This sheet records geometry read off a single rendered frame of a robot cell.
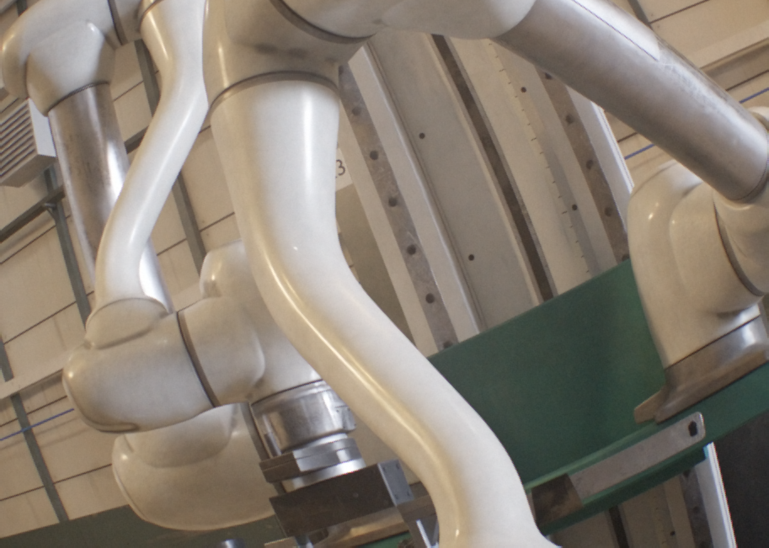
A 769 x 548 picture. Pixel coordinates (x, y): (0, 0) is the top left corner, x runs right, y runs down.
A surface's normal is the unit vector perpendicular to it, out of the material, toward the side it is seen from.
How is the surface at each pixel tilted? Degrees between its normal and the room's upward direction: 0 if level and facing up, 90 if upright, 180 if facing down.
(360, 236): 90
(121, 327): 61
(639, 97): 148
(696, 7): 90
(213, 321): 77
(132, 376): 94
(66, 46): 106
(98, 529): 90
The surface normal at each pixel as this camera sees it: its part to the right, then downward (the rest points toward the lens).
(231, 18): -0.79, -0.03
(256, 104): -0.22, -0.15
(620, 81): 0.22, 0.68
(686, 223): -0.66, -0.17
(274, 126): -0.01, -0.19
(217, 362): 0.01, 0.10
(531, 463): -0.40, -0.04
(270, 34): -0.18, 0.56
